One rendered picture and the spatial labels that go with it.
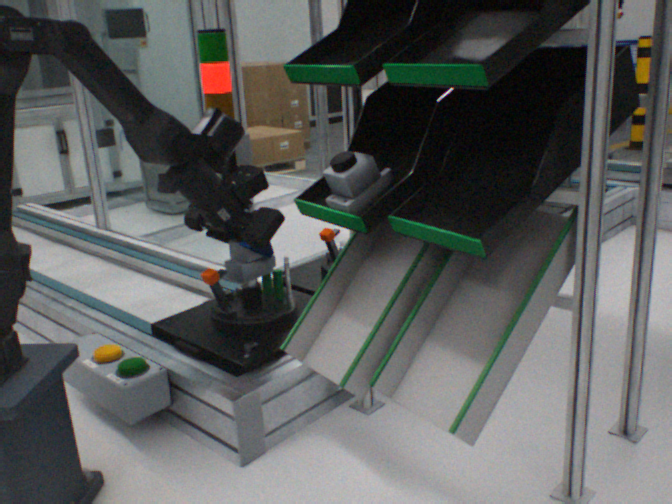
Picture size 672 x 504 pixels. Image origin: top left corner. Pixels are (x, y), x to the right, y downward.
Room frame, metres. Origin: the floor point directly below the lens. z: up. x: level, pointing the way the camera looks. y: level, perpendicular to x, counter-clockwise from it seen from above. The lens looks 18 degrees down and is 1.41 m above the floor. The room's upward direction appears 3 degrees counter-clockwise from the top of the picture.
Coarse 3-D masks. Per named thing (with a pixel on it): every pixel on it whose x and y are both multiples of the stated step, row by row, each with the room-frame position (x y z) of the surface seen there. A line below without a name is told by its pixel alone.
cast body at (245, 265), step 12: (240, 240) 1.00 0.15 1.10; (240, 252) 0.99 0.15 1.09; (252, 252) 0.99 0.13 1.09; (228, 264) 0.99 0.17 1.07; (240, 264) 0.98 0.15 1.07; (252, 264) 0.99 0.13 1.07; (264, 264) 1.00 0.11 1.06; (228, 276) 1.00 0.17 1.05; (240, 276) 0.98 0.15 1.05; (252, 276) 0.99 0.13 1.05
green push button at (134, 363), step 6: (126, 360) 0.87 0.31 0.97; (132, 360) 0.87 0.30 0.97; (138, 360) 0.87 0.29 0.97; (144, 360) 0.87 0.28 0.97; (120, 366) 0.86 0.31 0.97; (126, 366) 0.86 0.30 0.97; (132, 366) 0.85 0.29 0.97; (138, 366) 0.85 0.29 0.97; (144, 366) 0.86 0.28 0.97; (120, 372) 0.85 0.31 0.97; (126, 372) 0.85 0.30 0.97; (132, 372) 0.85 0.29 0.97; (138, 372) 0.85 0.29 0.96
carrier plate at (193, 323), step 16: (272, 288) 1.13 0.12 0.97; (208, 304) 1.07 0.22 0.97; (304, 304) 1.05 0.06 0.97; (160, 320) 1.02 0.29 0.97; (176, 320) 1.01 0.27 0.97; (192, 320) 1.01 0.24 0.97; (208, 320) 1.00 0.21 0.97; (160, 336) 0.99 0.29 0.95; (176, 336) 0.95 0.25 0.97; (192, 336) 0.95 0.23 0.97; (208, 336) 0.94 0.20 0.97; (224, 336) 0.94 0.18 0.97; (240, 336) 0.94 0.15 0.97; (256, 336) 0.93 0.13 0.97; (272, 336) 0.93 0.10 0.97; (208, 352) 0.90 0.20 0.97; (224, 352) 0.89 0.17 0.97; (240, 352) 0.88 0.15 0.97; (256, 352) 0.88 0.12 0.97; (272, 352) 0.88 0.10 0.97; (240, 368) 0.85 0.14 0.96
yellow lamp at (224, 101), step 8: (208, 96) 1.21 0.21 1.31; (216, 96) 1.20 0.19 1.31; (224, 96) 1.21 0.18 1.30; (232, 96) 1.23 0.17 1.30; (208, 104) 1.21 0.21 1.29; (216, 104) 1.20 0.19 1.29; (224, 104) 1.20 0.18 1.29; (232, 104) 1.22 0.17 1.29; (224, 112) 1.20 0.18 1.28; (232, 112) 1.22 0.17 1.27
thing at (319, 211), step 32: (384, 96) 0.90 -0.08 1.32; (416, 96) 0.93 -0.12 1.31; (448, 96) 0.79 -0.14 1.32; (384, 128) 0.90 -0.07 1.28; (416, 128) 0.91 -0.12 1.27; (448, 128) 0.79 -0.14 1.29; (384, 160) 0.86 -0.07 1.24; (416, 160) 0.76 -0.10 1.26; (320, 192) 0.83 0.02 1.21; (352, 224) 0.73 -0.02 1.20
